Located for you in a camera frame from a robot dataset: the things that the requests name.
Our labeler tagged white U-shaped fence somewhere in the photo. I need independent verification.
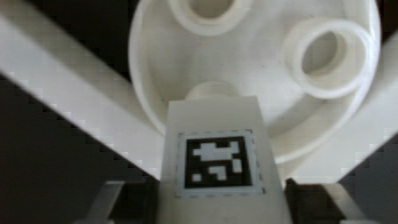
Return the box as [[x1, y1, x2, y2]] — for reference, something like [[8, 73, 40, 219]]
[[0, 0, 398, 183]]

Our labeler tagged white stool leg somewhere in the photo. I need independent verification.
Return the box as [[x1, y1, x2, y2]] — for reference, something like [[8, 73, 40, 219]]
[[157, 81, 294, 224]]

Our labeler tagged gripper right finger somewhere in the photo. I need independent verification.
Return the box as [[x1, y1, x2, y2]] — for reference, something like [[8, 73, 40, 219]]
[[285, 179, 374, 224]]

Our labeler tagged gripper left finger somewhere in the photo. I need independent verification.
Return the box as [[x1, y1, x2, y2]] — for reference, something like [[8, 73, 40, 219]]
[[73, 178, 160, 224]]

